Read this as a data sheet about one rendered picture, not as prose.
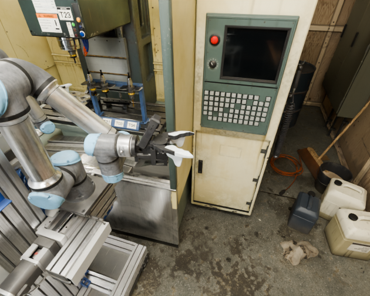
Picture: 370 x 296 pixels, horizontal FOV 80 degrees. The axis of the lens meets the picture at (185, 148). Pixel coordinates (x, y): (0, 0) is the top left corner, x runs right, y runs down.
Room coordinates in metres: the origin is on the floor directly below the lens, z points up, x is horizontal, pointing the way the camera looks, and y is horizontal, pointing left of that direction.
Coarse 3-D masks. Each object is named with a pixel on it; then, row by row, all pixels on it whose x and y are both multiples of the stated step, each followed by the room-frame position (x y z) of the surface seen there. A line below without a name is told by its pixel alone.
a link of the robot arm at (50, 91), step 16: (32, 64) 0.71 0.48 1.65; (32, 80) 0.66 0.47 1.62; (48, 80) 0.69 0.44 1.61; (32, 96) 0.67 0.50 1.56; (48, 96) 0.67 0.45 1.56; (64, 96) 0.69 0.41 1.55; (64, 112) 0.67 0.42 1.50; (80, 112) 0.68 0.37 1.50; (96, 128) 0.67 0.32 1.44; (112, 128) 0.71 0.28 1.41
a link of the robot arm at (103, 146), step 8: (88, 136) 0.57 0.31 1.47; (96, 136) 0.57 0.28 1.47; (104, 136) 0.57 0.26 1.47; (112, 136) 0.57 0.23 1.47; (88, 144) 0.55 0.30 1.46; (96, 144) 0.54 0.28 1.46; (104, 144) 0.54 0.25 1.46; (112, 144) 0.54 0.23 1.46; (88, 152) 0.54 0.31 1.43; (96, 152) 0.54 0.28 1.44; (104, 152) 0.53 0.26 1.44; (112, 152) 0.53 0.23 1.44; (104, 160) 0.53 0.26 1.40; (112, 160) 0.54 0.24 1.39
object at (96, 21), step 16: (64, 0) 1.58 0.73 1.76; (80, 0) 1.58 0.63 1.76; (96, 0) 1.75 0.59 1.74; (112, 0) 1.94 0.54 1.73; (32, 16) 1.65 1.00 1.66; (96, 16) 1.71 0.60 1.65; (112, 16) 1.90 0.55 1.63; (128, 16) 2.15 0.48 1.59; (32, 32) 1.66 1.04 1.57; (48, 32) 1.63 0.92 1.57; (64, 32) 1.60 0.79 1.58; (96, 32) 1.67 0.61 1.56
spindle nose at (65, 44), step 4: (60, 40) 1.76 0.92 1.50; (64, 40) 1.76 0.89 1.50; (68, 40) 1.77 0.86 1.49; (72, 40) 1.78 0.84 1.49; (76, 40) 1.81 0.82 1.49; (60, 44) 1.77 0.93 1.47; (64, 44) 1.76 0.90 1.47; (68, 44) 1.76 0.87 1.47; (72, 44) 1.78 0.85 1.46; (76, 44) 1.80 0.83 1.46; (80, 44) 1.85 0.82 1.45; (60, 48) 1.78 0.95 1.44; (64, 48) 1.76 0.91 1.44; (68, 48) 1.76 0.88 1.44; (72, 48) 1.77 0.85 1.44; (76, 48) 1.79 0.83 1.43
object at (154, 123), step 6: (150, 120) 0.56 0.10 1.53; (156, 120) 0.56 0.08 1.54; (150, 126) 0.55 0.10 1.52; (156, 126) 0.55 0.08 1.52; (144, 132) 0.55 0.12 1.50; (150, 132) 0.55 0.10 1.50; (144, 138) 0.55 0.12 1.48; (150, 138) 0.55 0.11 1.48; (138, 144) 0.55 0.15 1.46; (144, 144) 0.54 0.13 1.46
